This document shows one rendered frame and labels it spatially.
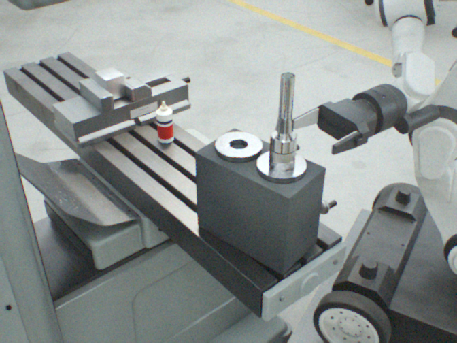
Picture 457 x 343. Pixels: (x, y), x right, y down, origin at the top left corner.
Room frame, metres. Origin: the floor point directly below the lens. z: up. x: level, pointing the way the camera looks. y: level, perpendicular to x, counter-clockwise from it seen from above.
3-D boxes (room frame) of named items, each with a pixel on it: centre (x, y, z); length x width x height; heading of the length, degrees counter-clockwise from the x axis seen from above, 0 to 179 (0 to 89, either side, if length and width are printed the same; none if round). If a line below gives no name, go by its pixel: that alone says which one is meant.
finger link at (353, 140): (0.85, -0.21, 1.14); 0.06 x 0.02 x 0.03; 126
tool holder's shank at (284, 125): (0.83, -0.10, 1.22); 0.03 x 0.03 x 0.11
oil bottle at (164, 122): (1.23, 0.16, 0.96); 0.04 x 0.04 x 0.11
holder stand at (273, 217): (0.87, -0.06, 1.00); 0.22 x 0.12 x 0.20; 50
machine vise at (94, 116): (1.34, 0.28, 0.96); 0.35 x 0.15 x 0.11; 128
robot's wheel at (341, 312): (0.96, -0.32, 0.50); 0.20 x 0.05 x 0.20; 62
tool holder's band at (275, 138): (0.83, -0.10, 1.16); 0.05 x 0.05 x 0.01
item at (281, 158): (0.83, -0.10, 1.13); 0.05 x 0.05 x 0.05
